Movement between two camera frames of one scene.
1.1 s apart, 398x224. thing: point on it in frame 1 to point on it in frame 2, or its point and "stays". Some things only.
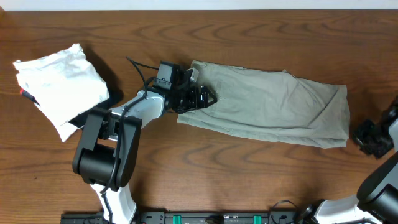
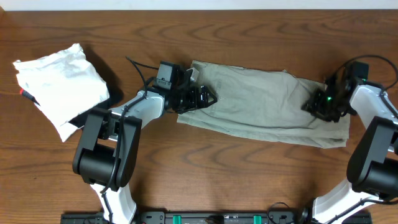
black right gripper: (359, 137) to (314, 107)
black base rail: (190, 217) stays
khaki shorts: (273, 104) stays
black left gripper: (200, 103) stays
